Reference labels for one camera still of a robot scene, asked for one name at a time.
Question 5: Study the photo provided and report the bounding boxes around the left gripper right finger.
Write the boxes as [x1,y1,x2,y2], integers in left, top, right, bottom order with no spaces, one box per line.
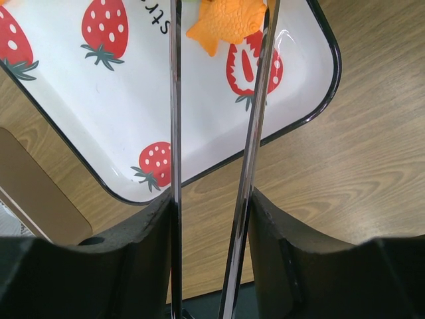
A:
[248,190,424,318]

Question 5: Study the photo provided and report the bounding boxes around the orange fish cookie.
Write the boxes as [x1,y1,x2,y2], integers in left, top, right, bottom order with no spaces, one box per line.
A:
[186,0,267,56]

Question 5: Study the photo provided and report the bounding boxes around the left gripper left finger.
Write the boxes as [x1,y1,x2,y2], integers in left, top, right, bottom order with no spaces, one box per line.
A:
[1,192,171,318]

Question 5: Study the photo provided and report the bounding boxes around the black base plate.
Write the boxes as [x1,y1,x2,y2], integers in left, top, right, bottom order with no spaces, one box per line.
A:
[182,282,259,319]

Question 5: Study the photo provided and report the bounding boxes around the metal tongs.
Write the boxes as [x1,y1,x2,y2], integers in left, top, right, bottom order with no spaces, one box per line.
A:
[169,1,280,318]

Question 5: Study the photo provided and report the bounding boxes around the white strawberry tray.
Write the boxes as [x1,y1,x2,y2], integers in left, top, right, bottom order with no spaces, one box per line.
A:
[1,1,341,204]

